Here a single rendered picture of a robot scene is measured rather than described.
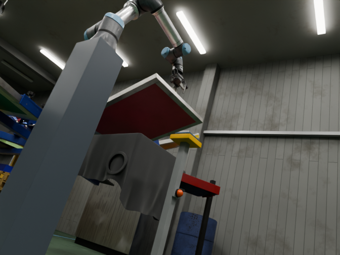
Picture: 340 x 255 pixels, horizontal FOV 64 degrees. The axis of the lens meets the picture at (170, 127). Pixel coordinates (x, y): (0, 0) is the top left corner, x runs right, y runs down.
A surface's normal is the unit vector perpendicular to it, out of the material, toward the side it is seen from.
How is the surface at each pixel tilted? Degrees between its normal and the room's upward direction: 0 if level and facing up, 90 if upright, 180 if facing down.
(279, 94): 90
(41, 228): 90
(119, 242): 90
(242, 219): 90
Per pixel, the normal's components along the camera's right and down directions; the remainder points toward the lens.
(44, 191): 0.83, 0.00
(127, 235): -0.49, -0.46
